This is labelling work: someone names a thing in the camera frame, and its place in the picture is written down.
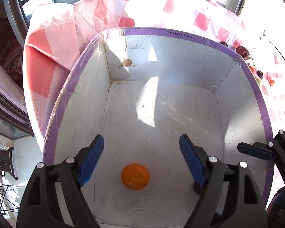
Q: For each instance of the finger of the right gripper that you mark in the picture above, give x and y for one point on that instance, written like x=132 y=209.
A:
x=273 y=150

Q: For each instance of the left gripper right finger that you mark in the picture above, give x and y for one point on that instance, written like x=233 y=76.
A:
x=228 y=194

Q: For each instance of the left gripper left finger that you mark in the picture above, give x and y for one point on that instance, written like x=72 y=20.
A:
x=53 y=196

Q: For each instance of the orange mandarin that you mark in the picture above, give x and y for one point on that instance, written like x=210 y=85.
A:
x=272 y=82
x=253 y=70
x=135 y=176

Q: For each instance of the dark red apple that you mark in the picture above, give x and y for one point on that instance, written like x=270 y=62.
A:
x=243 y=52

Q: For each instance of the black folding chair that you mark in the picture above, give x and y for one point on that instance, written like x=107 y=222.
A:
x=6 y=160

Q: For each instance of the purple cardboard box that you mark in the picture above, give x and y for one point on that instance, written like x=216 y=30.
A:
x=141 y=89

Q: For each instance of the red white checkered tablecloth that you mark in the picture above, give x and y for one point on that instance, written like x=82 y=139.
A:
x=60 y=32

